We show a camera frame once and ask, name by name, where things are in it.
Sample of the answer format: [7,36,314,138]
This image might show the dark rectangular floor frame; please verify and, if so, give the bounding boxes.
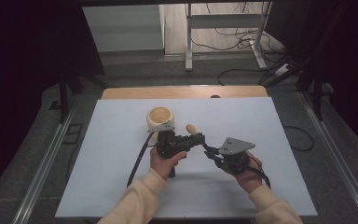
[62,122,84,146]

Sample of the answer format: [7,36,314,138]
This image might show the metal floor rail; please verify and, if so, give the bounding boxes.
[11,92,87,224]
[297,91,358,224]

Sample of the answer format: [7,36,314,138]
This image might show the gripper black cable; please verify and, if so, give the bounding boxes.
[246,154,271,189]
[126,132,157,188]

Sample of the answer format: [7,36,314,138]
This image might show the white power strip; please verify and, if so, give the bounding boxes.
[274,63,294,77]

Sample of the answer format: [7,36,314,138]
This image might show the person's left hand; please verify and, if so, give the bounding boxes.
[149,146,188,181]

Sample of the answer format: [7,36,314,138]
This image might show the white metal desk frame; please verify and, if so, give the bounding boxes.
[185,2,273,73]

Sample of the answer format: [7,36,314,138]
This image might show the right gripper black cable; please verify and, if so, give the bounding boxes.
[246,154,271,189]

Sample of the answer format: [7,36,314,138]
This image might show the small tan rounded object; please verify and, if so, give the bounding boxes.
[185,123,199,136]

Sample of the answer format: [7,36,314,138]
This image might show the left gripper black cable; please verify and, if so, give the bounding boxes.
[126,132,157,188]

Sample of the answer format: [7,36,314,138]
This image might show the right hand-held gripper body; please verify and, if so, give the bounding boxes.
[213,136,256,175]

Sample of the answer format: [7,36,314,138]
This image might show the black stand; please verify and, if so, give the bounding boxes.
[48,73,110,124]
[294,69,335,122]

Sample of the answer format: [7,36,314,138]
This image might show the white table mat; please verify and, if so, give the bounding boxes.
[54,96,319,218]

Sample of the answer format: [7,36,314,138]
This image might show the person's right hand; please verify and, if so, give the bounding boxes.
[228,151,264,194]

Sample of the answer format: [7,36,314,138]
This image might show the looped black floor cable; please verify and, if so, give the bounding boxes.
[282,125,315,153]

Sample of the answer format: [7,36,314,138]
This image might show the black curtain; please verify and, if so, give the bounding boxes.
[265,0,358,160]
[0,0,106,203]

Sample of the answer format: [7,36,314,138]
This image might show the white cabinet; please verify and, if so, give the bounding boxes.
[82,4,166,53]

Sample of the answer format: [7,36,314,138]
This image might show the wooden table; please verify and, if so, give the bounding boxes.
[101,85,269,101]

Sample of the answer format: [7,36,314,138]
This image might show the cream bowl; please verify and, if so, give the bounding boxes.
[145,106,175,133]

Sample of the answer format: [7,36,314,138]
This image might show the tangled floor cables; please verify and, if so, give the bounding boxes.
[190,2,285,63]

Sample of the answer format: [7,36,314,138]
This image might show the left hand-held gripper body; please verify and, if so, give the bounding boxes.
[147,120,197,161]

